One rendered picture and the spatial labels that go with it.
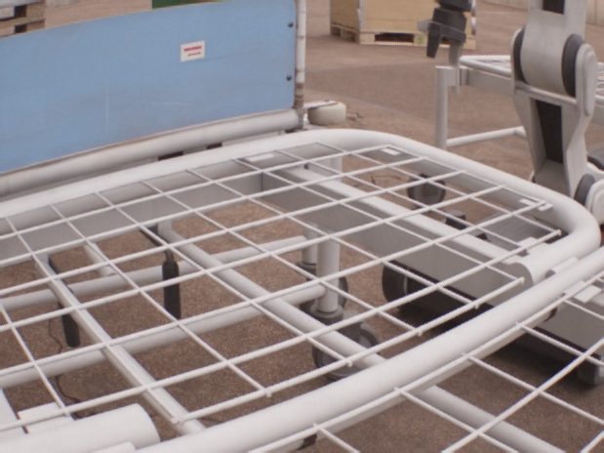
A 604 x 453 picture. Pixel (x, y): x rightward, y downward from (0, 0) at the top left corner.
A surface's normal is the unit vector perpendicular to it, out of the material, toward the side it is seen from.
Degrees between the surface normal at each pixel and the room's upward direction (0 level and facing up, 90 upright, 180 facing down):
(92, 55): 90
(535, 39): 65
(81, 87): 90
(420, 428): 0
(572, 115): 97
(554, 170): 28
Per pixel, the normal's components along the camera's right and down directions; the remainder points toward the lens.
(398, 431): 0.02, -0.93
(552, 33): -0.63, -0.18
